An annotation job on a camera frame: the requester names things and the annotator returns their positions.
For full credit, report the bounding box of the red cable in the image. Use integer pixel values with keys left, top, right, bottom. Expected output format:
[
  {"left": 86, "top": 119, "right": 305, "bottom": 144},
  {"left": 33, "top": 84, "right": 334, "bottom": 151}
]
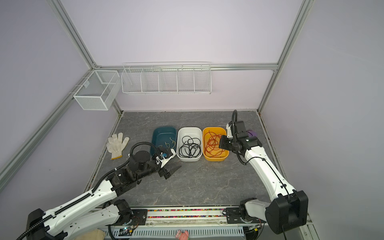
[{"left": 204, "top": 130, "right": 224, "bottom": 157}]

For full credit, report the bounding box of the yellow cable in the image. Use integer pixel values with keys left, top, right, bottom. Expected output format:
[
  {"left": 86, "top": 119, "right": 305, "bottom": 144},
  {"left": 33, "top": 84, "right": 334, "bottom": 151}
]
[{"left": 158, "top": 137, "right": 177, "bottom": 149}]

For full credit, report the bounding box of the black cable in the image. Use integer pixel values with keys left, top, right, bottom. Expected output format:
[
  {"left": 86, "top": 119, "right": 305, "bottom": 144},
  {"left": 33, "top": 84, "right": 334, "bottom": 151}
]
[{"left": 179, "top": 135, "right": 202, "bottom": 159}]

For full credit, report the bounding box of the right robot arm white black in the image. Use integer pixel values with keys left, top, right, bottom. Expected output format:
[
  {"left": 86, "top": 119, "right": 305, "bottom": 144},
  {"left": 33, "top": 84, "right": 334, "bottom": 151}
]
[{"left": 219, "top": 117, "right": 309, "bottom": 235}]

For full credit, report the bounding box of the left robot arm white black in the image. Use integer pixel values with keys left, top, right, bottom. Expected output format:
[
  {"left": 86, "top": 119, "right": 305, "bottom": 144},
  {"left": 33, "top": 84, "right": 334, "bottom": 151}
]
[{"left": 18, "top": 142, "right": 179, "bottom": 240}]

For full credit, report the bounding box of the purple pink toy trowel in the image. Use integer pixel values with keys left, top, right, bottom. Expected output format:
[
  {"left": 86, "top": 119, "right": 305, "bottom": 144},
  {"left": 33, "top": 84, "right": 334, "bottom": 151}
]
[{"left": 247, "top": 130, "right": 257, "bottom": 138}]

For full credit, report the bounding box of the yellow plastic bin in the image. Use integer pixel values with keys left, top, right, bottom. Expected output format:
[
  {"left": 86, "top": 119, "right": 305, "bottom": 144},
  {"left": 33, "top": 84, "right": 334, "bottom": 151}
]
[{"left": 203, "top": 127, "right": 229, "bottom": 162}]

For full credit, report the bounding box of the dark teal plastic bin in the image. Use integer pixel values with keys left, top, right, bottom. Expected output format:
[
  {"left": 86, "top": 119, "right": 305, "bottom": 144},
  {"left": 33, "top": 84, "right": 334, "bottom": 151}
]
[{"left": 152, "top": 126, "right": 177, "bottom": 151}]

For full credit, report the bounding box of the white plastic bin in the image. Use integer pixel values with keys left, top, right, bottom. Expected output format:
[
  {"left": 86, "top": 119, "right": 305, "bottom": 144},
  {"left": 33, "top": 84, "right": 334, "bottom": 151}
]
[{"left": 176, "top": 127, "right": 203, "bottom": 162}]

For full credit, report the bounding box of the white work glove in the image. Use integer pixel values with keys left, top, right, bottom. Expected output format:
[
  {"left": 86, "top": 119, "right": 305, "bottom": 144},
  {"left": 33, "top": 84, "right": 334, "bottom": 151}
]
[{"left": 106, "top": 133, "right": 130, "bottom": 160}]

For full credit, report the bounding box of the pink object at front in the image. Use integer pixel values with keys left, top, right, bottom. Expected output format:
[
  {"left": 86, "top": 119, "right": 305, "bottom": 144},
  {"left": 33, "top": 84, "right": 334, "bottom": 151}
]
[{"left": 175, "top": 230, "right": 190, "bottom": 240}]

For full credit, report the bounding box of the beige glove at front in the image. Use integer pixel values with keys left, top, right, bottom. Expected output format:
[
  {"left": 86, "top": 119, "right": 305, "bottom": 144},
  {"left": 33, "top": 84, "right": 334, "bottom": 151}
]
[{"left": 75, "top": 229, "right": 106, "bottom": 240}]

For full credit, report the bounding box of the small white mesh basket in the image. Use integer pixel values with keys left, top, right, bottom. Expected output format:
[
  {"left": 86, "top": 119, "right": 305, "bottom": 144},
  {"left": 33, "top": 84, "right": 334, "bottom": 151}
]
[{"left": 74, "top": 70, "right": 122, "bottom": 111}]

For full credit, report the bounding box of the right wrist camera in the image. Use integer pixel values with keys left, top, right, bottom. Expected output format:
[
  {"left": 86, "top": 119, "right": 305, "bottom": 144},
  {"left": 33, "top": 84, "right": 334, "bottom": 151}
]
[{"left": 226, "top": 121, "right": 235, "bottom": 139}]

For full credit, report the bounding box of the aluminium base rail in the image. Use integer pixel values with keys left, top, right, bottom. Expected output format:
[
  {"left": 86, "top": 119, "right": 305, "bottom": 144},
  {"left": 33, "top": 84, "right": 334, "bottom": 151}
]
[{"left": 61, "top": 204, "right": 313, "bottom": 229}]

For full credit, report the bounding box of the long white wire basket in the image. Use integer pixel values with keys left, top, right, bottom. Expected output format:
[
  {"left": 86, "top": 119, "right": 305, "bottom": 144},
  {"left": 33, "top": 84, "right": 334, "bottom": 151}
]
[{"left": 121, "top": 62, "right": 212, "bottom": 95}]

